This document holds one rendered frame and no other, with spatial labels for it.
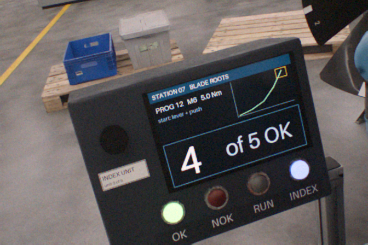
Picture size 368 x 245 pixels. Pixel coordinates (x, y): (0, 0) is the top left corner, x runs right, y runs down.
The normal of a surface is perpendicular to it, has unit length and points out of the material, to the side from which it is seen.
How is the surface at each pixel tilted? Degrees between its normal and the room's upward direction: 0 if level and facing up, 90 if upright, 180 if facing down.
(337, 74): 53
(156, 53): 96
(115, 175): 75
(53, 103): 90
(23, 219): 0
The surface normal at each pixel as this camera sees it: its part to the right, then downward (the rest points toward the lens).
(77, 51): 0.15, 0.39
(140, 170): 0.22, 0.12
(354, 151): -0.18, -0.89
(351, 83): -0.55, -0.22
